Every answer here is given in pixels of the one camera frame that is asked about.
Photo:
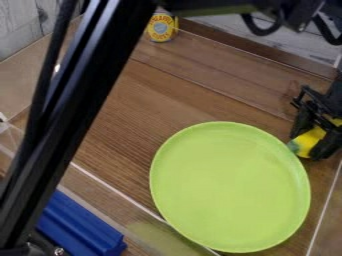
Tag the green round plate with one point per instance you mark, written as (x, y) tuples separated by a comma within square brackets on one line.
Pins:
[(230, 187)]

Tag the blue plastic clamp block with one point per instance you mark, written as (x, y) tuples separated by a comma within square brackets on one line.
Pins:
[(78, 230)]

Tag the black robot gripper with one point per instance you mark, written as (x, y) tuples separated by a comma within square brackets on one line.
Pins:
[(317, 107)]

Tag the clear acrylic barrier wall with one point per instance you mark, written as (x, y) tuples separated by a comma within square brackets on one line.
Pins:
[(207, 76)]

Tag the yellow toy banana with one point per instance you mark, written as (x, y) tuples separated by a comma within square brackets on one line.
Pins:
[(301, 144)]

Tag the yellow labelled tin can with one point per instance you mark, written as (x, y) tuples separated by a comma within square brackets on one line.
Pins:
[(162, 27)]

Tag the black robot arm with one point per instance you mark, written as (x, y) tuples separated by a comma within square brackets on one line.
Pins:
[(266, 15)]

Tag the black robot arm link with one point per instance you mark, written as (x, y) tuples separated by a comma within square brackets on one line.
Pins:
[(77, 79)]

